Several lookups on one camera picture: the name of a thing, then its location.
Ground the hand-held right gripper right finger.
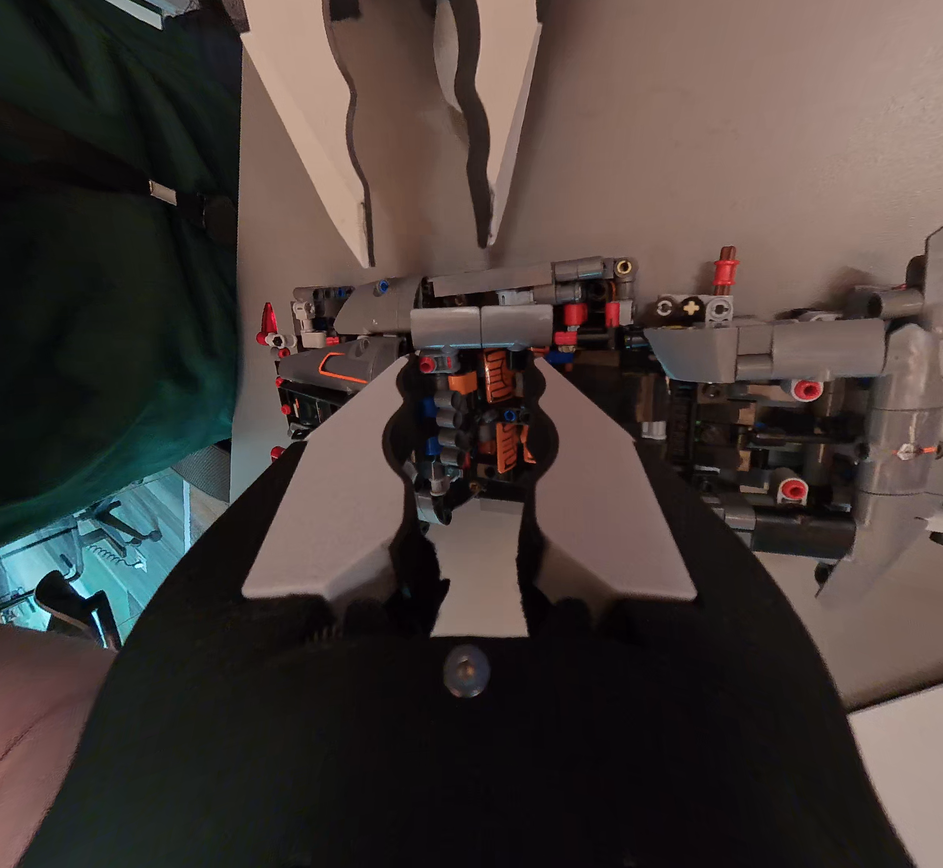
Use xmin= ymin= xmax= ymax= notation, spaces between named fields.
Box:
xmin=518 ymin=357 xmax=698 ymax=637

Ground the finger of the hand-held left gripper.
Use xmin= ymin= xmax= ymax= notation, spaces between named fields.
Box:
xmin=411 ymin=0 xmax=544 ymax=251
xmin=224 ymin=0 xmax=377 ymax=269

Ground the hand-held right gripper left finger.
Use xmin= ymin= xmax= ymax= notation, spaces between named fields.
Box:
xmin=242 ymin=356 xmax=446 ymax=637

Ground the black office chair base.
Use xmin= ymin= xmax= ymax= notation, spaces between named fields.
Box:
xmin=74 ymin=496 xmax=165 ymax=548

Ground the black shoulder strap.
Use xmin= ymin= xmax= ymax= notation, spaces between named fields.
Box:
xmin=0 ymin=102 xmax=238 ymax=244

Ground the person's green shirt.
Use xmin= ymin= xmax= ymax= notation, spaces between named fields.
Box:
xmin=0 ymin=0 xmax=246 ymax=524

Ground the white stand with metal arms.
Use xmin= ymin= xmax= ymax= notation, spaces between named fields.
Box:
xmin=846 ymin=687 xmax=943 ymax=868

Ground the person's right forearm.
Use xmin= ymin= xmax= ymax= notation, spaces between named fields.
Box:
xmin=0 ymin=623 xmax=120 ymax=868

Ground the grey black lego car model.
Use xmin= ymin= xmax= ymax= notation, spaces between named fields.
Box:
xmin=254 ymin=227 xmax=943 ymax=600

